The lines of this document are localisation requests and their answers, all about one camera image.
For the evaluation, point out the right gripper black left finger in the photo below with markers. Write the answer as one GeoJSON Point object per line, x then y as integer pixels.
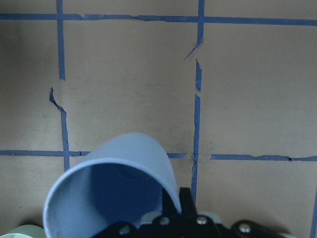
{"type": "Point", "coordinates": [168, 207]}

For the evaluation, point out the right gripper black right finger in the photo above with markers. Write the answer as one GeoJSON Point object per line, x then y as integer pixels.
{"type": "Point", "coordinates": [188, 207]}

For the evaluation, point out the blue cup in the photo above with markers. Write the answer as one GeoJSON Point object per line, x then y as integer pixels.
{"type": "Point", "coordinates": [120, 181]}

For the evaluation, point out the mint green bowl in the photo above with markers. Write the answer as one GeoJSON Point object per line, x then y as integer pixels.
{"type": "Point", "coordinates": [26, 231]}

